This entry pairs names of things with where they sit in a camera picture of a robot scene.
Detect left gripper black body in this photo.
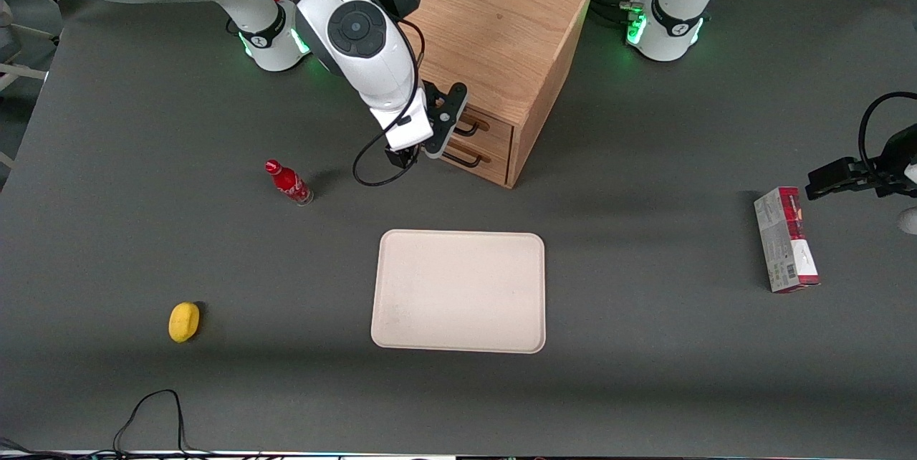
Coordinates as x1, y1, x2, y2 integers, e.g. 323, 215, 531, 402
870, 124, 917, 198

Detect wooden drawer with handle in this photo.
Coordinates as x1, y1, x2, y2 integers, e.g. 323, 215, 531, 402
438, 136, 512, 186
458, 105, 517, 154

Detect wooden drawer cabinet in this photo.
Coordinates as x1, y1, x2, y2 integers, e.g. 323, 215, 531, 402
401, 0, 595, 190

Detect grey and red carton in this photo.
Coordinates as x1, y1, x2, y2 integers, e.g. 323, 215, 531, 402
753, 186, 822, 294

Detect red cola bottle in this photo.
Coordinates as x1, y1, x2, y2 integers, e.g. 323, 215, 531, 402
264, 159, 315, 207

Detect white rectangular tray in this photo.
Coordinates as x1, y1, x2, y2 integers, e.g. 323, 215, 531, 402
370, 229, 547, 355

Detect yellow lemon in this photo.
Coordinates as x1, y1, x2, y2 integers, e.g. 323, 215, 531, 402
168, 302, 201, 343

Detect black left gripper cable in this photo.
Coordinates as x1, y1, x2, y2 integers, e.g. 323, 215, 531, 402
858, 91, 917, 176

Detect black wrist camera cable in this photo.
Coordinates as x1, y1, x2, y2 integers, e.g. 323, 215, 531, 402
352, 16, 428, 188

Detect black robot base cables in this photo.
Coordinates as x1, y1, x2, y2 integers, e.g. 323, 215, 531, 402
590, 0, 645, 25

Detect black cable loop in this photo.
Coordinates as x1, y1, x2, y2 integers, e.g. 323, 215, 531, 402
111, 388, 216, 458

